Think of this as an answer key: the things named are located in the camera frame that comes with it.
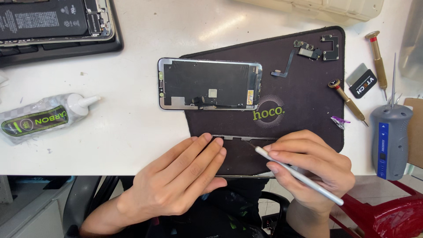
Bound clear plastic bag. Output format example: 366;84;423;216
398;0;423;83

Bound purple plastic scrap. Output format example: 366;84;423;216
330;116;351;130

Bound silver pen-shaped precision tool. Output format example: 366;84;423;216
244;139;345;206

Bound black work mat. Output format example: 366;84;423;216
180;26;346;177

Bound person's left hand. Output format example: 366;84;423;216
117;133;228;226

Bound phone display assembly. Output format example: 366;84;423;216
157;58;263;111

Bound black flex cable with sensors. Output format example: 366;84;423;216
270;40;323;78

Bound red plastic stool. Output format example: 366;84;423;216
329;180;423;238

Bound gold screwdriver with red collar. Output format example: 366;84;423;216
365;31;388;101

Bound person's right hand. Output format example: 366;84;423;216
263;130;356;215

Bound silver tweezers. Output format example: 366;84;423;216
387;52;403;108

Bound brown cardboard piece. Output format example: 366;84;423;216
403;97;423;169

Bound black scraper with metal blade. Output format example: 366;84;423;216
345;63;378;99

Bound small black notched bracket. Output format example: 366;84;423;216
321;34;340;61

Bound opened phone with black battery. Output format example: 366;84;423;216
0;0;115;47

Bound dark phone screen panel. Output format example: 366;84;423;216
208;134;280;179

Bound grey and blue tool handle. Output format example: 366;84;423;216
369;103;414;181

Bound white glue tube green label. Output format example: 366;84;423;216
0;93;101;145

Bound black office chair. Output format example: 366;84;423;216
63;175;293;238

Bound grey cabinet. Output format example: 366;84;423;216
0;175;76;238

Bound gold screwdriver with black cap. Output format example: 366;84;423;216
328;79;369;127

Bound black tray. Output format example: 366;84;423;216
0;0;124;68

